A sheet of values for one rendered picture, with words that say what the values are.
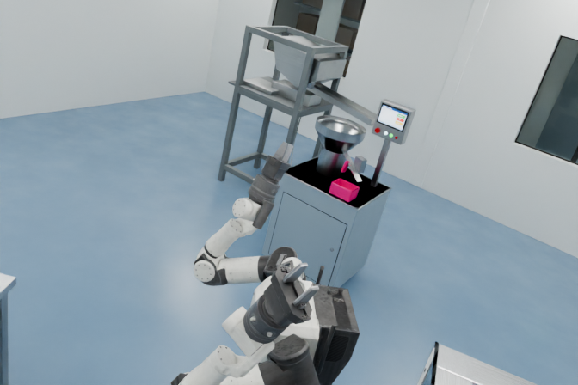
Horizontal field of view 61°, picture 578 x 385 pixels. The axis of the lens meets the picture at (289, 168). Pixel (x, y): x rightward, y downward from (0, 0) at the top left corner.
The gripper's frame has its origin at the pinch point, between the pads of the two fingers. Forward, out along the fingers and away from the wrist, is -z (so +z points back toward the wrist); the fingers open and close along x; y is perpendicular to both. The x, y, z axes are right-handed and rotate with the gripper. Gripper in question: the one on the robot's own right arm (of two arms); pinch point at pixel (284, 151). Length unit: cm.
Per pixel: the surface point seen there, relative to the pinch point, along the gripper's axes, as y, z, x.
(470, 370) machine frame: -69, 12, 69
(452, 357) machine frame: -66, 12, 68
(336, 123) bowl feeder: 43, -26, -200
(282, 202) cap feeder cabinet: 43, 42, -178
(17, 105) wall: 359, 107, -239
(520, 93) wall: -61, -148, -382
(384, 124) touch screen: 8, -40, -180
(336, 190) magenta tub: 11, 14, -164
